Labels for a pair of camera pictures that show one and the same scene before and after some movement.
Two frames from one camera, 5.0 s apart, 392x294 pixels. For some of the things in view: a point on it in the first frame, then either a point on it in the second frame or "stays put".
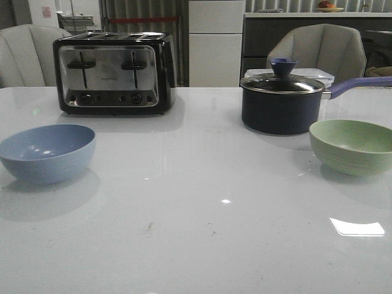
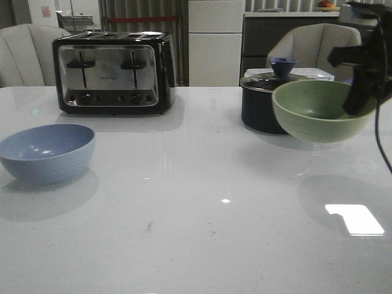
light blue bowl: (48, 154) stays put
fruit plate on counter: (325, 6) stays put
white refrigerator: (215, 43) stays put
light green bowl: (353, 147) to (312, 110)
